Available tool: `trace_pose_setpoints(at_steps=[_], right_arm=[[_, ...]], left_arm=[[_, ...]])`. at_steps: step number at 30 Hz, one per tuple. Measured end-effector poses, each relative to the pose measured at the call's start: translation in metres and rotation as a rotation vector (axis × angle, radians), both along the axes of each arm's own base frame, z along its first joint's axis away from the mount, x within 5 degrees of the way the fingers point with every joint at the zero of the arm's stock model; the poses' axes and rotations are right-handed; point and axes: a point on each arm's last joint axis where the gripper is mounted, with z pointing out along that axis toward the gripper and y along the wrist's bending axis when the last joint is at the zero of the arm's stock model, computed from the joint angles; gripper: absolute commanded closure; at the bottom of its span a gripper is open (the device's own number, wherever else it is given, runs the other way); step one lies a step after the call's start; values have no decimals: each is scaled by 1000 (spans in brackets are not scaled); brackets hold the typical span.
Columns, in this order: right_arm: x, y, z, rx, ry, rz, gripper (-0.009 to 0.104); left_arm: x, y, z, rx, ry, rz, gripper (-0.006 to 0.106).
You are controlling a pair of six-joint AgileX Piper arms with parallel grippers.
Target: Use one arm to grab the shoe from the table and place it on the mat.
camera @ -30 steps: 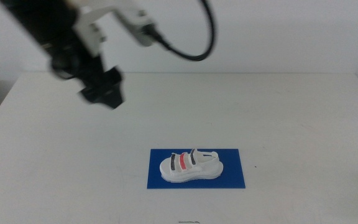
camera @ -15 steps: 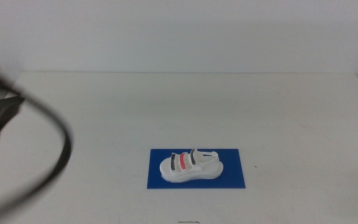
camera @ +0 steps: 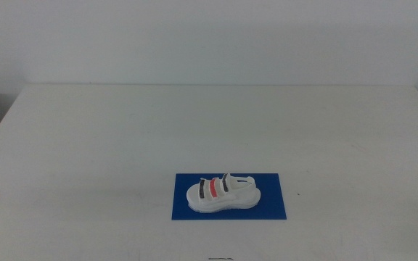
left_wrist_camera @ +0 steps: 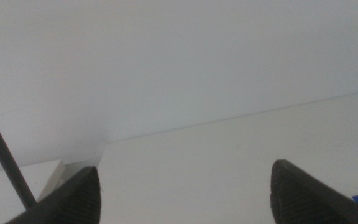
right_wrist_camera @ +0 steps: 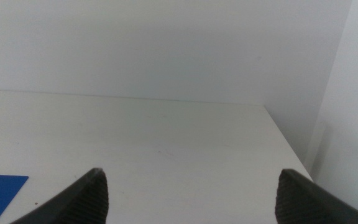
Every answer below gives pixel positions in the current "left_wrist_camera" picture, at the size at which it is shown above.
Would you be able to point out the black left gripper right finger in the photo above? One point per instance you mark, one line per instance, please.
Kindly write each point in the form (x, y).
(303, 202)

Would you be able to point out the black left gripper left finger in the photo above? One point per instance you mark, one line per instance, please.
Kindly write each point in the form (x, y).
(76, 199)

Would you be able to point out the black slanted pole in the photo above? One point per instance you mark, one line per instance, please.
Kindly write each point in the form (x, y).
(3, 155)

